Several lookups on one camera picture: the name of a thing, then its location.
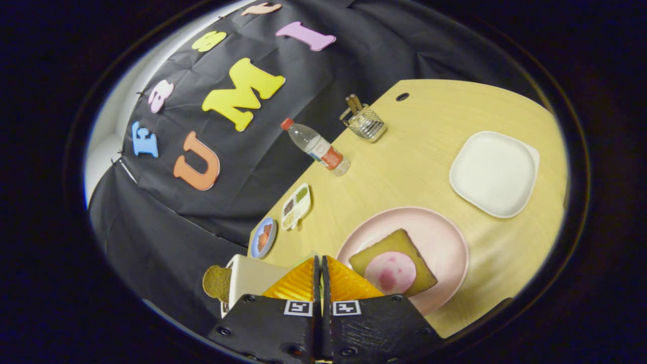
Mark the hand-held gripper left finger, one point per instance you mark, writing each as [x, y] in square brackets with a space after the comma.
[273, 328]

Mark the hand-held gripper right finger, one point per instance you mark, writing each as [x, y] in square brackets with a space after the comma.
[374, 328]

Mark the brown toasted bread slice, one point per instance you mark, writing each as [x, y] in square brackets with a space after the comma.
[217, 283]

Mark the white toaster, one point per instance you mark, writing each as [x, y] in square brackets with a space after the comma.
[252, 275]

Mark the pink ham slice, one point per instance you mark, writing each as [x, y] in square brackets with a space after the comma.
[391, 273]

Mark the small blue plate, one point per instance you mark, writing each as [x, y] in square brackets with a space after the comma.
[254, 242]

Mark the brown bread slice under ham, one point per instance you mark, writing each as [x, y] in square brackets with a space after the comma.
[394, 242]

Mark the red food pieces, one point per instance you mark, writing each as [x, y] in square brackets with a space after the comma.
[264, 237]

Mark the round pink plate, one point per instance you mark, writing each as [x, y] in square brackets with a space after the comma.
[440, 242]

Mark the white divided condiment tray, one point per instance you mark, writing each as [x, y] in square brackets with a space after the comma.
[295, 207]

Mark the clear plastic water bottle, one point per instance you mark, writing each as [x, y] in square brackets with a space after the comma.
[316, 146]

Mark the white square plate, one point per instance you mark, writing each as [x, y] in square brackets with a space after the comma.
[493, 174]

